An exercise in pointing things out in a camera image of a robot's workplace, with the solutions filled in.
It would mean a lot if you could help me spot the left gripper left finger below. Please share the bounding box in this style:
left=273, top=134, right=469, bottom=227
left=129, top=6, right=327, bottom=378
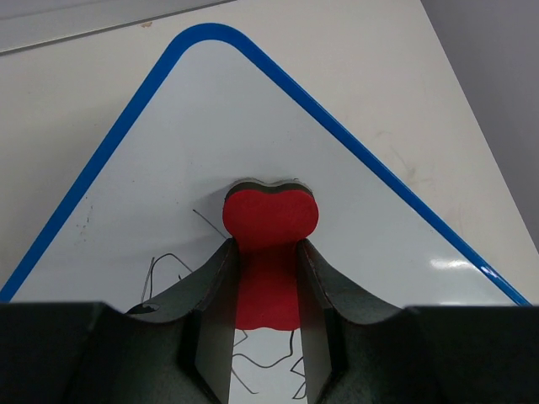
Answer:
left=1, top=240, right=239, bottom=403

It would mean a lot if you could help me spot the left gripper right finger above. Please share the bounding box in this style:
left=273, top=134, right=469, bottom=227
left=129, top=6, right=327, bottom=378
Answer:
left=296, top=240, right=538, bottom=403

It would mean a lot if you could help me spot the blue framed whiteboard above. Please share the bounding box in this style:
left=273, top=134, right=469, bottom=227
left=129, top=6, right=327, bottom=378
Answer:
left=1, top=24, right=533, bottom=403

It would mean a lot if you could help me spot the red whiteboard eraser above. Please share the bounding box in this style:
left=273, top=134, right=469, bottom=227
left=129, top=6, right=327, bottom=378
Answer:
left=222, top=179, right=319, bottom=331

